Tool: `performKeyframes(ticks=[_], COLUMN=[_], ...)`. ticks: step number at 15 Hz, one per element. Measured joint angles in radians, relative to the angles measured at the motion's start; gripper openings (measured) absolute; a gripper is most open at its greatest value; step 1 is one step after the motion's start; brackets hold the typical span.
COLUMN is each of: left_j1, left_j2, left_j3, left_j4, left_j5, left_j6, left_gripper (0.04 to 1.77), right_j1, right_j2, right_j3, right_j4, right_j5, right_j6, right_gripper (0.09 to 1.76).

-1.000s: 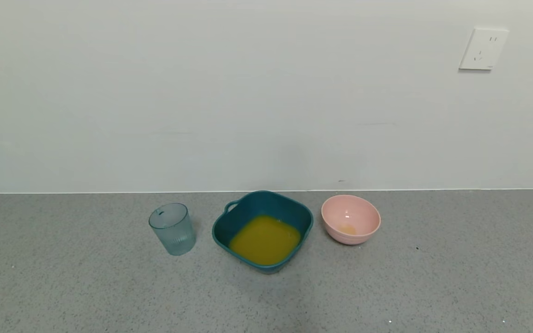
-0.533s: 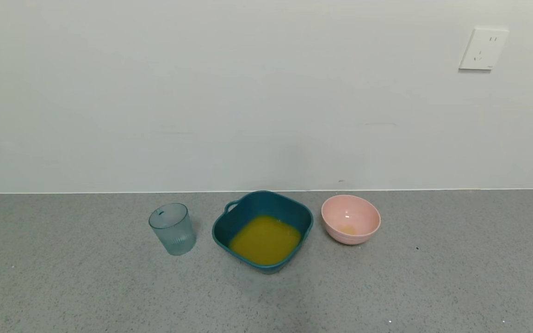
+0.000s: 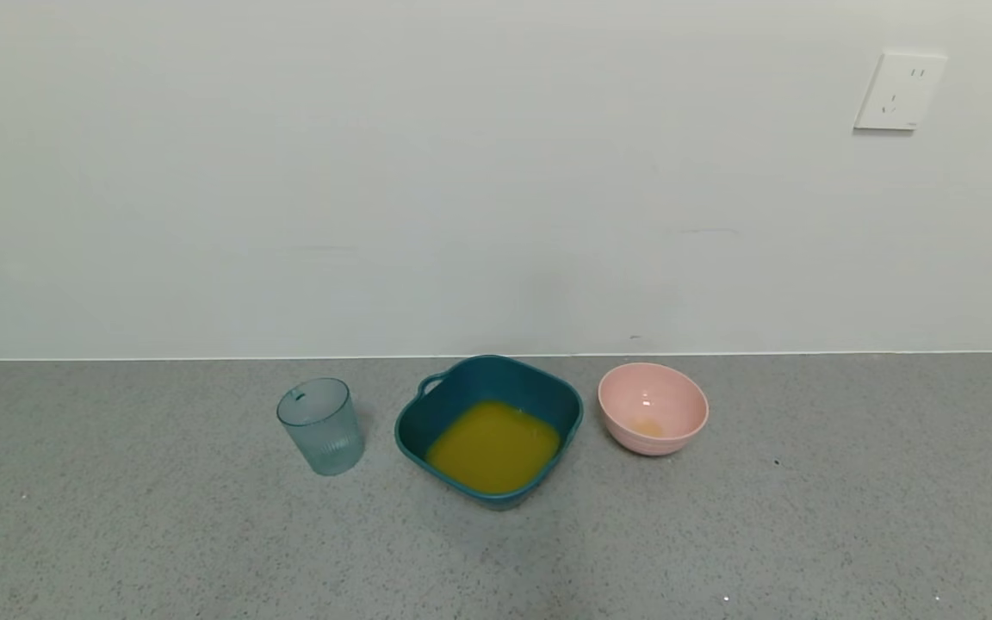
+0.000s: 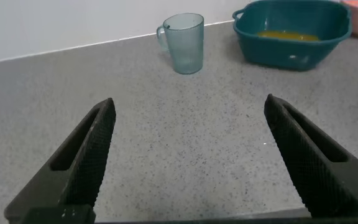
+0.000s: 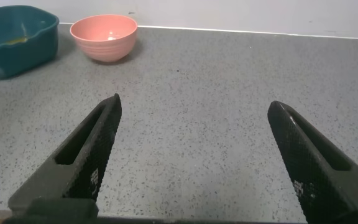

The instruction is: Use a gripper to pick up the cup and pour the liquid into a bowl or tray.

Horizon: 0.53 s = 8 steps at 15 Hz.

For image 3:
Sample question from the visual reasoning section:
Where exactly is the white wall socket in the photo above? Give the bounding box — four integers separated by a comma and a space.
852, 52, 949, 132

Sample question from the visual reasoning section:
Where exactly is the teal square plastic basin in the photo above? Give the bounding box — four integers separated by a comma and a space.
394, 354, 585, 511

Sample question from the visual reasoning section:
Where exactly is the pink ribbed bowl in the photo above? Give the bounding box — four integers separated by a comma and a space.
597, 362, 710, 456

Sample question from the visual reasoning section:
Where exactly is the orange yellow juice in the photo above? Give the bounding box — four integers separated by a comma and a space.
425, 399, 562, 496

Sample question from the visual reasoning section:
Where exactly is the clear ribbed plastic cup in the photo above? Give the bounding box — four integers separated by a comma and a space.
276, 377, 366, 477

